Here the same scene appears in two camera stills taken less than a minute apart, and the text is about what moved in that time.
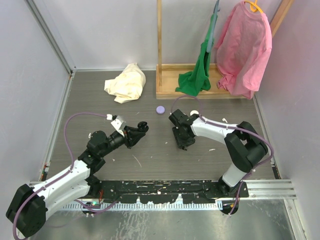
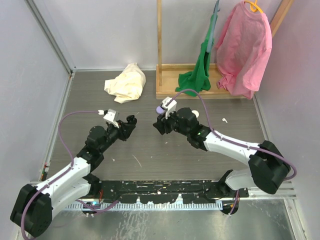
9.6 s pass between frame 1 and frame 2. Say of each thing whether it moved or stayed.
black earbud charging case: moved
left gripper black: moved
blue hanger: stayed
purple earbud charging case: stayed
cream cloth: stayed
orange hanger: stayed
